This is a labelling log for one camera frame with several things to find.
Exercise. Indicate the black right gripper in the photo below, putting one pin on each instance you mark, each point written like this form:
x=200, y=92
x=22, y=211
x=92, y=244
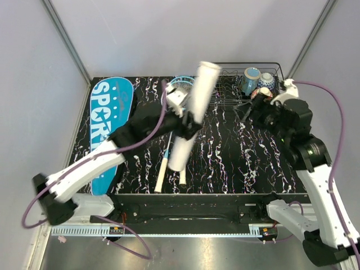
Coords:
x=261, y=104

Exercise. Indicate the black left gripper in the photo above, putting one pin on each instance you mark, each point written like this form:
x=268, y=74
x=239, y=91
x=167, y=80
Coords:
x=192, y=127

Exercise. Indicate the blue badminton racket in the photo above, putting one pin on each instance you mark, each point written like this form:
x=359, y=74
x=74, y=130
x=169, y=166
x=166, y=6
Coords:
x=185, y=82
x=163, y=168

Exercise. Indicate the white shuttlecock tube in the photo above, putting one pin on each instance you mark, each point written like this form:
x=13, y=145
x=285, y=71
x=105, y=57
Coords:
x=196, y=107

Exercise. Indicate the blue sport racket bag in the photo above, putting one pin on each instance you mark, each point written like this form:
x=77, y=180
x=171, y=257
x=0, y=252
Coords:
x=111, y=105

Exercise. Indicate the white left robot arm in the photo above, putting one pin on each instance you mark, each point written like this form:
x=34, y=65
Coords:
x=55, y=192

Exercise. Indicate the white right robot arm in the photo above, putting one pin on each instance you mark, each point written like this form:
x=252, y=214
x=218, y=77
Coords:
x=331, y=239

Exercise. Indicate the red white patterned bowl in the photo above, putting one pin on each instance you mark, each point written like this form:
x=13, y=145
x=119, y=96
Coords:
x=262, y=90

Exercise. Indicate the blue ceramic mug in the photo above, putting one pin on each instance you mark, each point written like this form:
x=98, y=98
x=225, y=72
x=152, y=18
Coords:
x=249, y=80

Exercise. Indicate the blue white patterned bowl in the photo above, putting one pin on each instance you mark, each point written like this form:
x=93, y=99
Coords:
x=266, y=80

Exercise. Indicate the black wire dish basket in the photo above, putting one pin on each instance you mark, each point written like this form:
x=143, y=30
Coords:
x=227, y=92

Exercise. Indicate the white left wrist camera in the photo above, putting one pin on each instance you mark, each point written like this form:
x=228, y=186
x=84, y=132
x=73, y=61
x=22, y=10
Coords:
x=176, y=98

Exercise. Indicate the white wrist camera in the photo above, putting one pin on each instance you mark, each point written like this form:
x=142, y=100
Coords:
x=290, y=92
x=176, y=98

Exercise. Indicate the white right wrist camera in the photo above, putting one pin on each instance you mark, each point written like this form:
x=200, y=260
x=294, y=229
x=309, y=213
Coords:
x=290, y=92

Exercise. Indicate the aluminium frame post right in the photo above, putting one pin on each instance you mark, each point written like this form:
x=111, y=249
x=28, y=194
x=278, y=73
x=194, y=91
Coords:
x=318, y=25

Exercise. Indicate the aluminium frame post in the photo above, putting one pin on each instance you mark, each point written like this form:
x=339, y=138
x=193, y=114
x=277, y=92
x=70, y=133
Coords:
x=65, y=37
x=318, y=25

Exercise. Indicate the aluminium frame post left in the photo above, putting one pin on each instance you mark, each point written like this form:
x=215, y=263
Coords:
x=65, y=37

